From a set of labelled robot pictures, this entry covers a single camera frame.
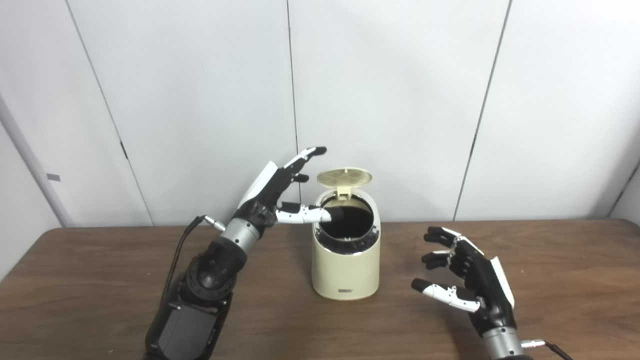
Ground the white partition corner post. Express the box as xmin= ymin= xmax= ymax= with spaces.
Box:
xmin=0 ymin=95 xmax=74 ymax=229

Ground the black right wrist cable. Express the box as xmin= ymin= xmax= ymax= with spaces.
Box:
xmin=520 ymin=339 xmax=573 ymax=360

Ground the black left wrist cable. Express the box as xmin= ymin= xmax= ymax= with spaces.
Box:
xmin=160 ymin=215 xmax=227 ymax=311

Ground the cream round bin lid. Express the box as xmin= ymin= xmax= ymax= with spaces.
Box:
xmin=317 ymin=167 xmax=374 ymax=201

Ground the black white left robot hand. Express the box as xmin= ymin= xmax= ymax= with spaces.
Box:
xmin=235 ymin=146 xmax=345 ymax=231

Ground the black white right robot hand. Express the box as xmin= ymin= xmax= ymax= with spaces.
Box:
xmin=411 ymin=226 xmax=517 ymax=337

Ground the cream-colored cylindrical bin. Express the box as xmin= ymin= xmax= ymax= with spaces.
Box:
xmin=311 ymin=167 xmax=382 ymax=301

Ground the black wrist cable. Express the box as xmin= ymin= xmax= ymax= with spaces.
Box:
xmin=160 ymin=215 xmax=227 ymax=311
xmin=520 ymin=339 xmax=573 ymax=360

